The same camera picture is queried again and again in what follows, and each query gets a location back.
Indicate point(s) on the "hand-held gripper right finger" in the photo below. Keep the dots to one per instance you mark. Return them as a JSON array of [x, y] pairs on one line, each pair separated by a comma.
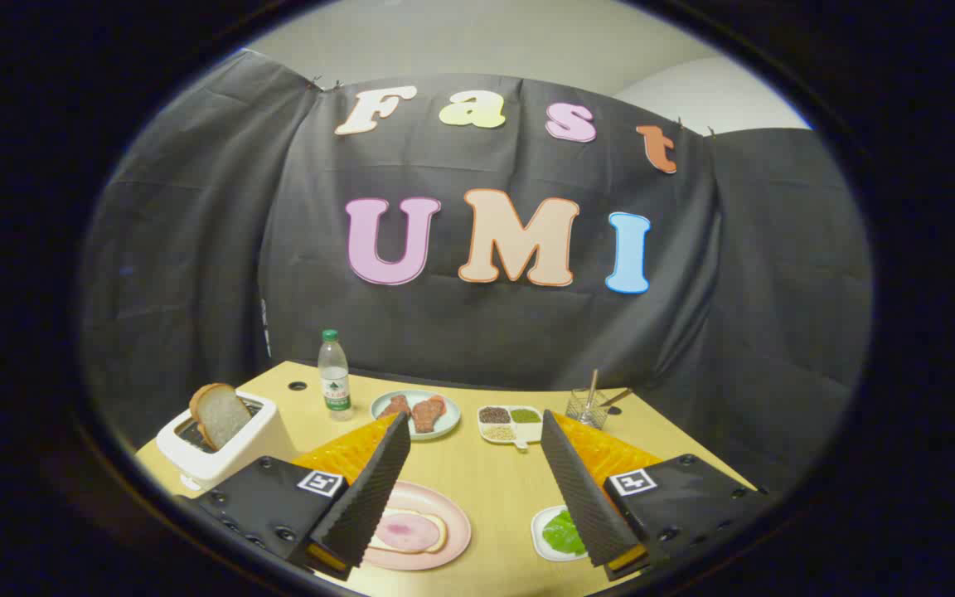
[[581, 497]]

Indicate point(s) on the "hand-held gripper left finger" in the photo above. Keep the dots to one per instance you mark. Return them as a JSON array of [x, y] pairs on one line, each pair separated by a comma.
[[370, 497]]

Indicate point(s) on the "green lettuce leaf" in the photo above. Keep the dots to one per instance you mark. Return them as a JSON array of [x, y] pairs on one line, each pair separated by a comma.
[[562, 535]]

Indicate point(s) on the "white bread slice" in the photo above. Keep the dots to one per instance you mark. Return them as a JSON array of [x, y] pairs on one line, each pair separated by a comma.
[[225, 419]]

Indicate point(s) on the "pink ham slice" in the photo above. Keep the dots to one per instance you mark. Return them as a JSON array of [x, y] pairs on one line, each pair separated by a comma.
[[407, 531]]

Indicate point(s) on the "white square plate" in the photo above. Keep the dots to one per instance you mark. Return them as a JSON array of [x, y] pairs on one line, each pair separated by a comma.
[[540, 526]]

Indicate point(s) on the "pink round plate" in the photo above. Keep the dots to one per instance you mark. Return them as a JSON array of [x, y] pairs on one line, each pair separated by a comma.
[[444, 502]]

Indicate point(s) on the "bread slice under ham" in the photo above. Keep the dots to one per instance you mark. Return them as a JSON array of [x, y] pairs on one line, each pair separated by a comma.
[[444, 531]]

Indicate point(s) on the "clear utensil holder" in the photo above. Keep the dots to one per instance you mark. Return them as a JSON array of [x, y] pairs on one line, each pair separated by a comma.
[[585, 410]]

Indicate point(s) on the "white divided dish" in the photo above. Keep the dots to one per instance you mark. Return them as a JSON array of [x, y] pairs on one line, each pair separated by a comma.
[[519, 433]]

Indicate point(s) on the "brown meat piece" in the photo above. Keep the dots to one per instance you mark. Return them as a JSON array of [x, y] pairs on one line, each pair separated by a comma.
[[396, 406], [428, 413]]

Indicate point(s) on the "green mung beans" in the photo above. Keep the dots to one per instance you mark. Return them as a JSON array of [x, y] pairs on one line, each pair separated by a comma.
[[525, 415]]

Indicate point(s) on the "pale soybeans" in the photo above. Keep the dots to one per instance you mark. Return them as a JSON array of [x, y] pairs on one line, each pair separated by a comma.
[[500, 432]]

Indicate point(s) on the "wooden stick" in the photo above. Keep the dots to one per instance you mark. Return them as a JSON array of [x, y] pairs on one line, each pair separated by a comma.
[[592, 390], [617, 397]]

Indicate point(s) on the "pale blue oval plate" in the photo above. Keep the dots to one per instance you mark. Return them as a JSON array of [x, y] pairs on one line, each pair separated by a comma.
[[449, 421]]

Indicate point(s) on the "dark red beans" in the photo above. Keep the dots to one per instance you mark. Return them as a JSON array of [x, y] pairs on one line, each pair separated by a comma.
[[495, 414]]

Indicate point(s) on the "clear plastic water bottle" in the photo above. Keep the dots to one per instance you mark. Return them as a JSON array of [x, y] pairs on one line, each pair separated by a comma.
[[334, 373]]

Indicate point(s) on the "white toaster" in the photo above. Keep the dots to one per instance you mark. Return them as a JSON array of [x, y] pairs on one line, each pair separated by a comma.
[[254, 435]]

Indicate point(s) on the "black backdrop cloth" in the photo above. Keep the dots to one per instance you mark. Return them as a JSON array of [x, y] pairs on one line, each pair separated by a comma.
[[486, 332]]

